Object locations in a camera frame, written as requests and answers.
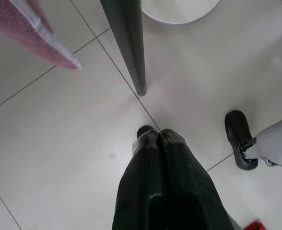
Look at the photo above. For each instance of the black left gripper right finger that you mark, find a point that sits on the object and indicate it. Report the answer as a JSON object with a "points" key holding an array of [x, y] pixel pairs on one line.
{"points": [[191, 179]]}

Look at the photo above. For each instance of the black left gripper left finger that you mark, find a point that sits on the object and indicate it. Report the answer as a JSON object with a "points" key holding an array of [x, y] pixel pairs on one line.
{"points": [[141, 179]]}

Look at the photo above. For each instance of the black robot left foot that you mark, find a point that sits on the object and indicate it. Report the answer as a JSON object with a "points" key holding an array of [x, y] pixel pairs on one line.
{"points": [[142, 130]]}

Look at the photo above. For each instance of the black robot foot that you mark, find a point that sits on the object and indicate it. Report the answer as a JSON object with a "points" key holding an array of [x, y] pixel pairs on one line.
{"points": [[237, 134], [142, 130]]}

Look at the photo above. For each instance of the black robot right foot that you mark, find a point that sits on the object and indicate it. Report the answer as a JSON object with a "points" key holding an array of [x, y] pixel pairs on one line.
{"points": [[237, 134]]}

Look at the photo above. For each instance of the red plastic object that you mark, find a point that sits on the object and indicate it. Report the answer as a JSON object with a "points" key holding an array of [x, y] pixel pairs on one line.
{"points": [[253, 225]]}

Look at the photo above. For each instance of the dark grey metal table leg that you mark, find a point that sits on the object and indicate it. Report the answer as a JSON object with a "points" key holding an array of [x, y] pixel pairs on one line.
{"points": [[129, 36]]}

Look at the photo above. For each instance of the pink cloth with white hem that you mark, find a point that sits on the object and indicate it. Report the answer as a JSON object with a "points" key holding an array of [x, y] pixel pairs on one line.
{"points": [[30, 31]]}

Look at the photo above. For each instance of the white round pedestal fan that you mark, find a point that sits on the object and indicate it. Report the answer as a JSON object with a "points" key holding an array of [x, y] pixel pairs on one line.
{"points": [[179, 10]]}

